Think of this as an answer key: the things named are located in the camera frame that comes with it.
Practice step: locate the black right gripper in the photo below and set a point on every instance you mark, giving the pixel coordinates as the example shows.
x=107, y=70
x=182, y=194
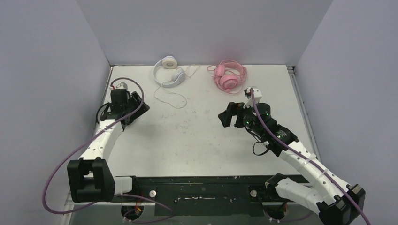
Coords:
x=237, y=113

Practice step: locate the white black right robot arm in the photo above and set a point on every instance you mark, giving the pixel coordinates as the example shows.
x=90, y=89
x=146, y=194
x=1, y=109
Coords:
x=335, y=201

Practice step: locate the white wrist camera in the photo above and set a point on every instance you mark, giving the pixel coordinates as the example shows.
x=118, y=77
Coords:
x=121, y=85
x=253, y=95

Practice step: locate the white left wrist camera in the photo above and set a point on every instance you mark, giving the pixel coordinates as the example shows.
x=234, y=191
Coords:
x=121, y=85

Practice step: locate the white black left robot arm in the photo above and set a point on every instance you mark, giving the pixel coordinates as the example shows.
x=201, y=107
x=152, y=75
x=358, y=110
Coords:
x=99, y=149

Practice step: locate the pink headphones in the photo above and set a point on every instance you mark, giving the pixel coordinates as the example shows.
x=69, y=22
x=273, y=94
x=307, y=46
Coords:
x=229, y=76

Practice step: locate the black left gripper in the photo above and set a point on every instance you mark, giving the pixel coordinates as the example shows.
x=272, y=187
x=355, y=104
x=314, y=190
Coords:
x=142, y=109

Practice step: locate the black white headphones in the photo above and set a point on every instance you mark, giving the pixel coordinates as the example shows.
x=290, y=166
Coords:
x=102, y=111

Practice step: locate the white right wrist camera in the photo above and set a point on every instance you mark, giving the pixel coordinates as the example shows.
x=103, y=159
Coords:
x=253, y=95

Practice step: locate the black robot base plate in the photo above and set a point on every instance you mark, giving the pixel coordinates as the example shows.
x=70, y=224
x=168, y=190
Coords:
x=184, y=196

